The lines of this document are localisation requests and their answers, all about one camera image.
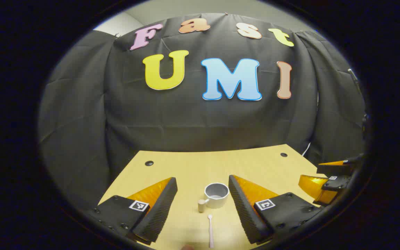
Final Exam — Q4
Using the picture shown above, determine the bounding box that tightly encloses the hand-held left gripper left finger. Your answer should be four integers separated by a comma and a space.
92, 177, 178, 245

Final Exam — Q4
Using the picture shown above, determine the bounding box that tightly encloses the white cup with wooden handle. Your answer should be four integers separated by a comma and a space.
198, 183, 229, 213

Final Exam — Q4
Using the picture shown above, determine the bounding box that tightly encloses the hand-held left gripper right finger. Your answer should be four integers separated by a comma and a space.
228, 175, 322, 244

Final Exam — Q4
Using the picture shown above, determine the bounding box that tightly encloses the light wooden desktop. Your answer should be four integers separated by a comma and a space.
98, 144, 329, 250

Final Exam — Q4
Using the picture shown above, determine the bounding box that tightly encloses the thin metal rod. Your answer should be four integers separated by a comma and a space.
348, 68, 363, 96

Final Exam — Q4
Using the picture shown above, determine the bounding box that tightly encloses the pale pink toothbrush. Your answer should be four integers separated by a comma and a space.
208, 214, 215, 249

